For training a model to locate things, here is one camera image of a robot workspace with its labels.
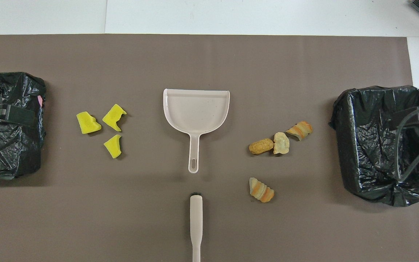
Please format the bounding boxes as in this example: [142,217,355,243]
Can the orange striped croissant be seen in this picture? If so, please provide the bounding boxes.
[286,121,313,141]
[249,177,275,203]

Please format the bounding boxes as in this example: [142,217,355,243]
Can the peanut shaped bread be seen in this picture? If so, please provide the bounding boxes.
[249,138,274,155]

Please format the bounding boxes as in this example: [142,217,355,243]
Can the brown table mat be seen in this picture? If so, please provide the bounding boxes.
[0,34,419,262]

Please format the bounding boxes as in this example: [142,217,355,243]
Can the pale crinkled chip piece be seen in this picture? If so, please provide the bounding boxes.
[273,132,290,155]

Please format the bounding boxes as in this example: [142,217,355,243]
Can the notched yellow sponge piece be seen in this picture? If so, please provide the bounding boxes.
[102,104,127,132]

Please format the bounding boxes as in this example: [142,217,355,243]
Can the black bag lined bin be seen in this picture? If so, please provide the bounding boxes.
[328,85,419,207]

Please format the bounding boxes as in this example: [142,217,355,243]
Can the black bag bin pink spot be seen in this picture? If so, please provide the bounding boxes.
[0,72,47,180]

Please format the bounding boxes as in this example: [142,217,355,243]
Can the small yellow sponge piece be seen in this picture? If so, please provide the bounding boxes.
[103,134,122,159]

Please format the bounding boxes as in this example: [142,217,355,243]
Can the beige hand brush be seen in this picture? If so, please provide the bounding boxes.
[189,192,203,262]

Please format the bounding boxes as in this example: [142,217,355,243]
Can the beige plastic dustpan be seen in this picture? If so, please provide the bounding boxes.
[163,88,231,174]

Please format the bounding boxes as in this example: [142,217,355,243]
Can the large yellow sponge wedge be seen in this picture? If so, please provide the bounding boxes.
[76,111,102,135]

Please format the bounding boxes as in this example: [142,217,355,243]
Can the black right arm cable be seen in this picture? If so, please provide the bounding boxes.
[394,106,419,182]

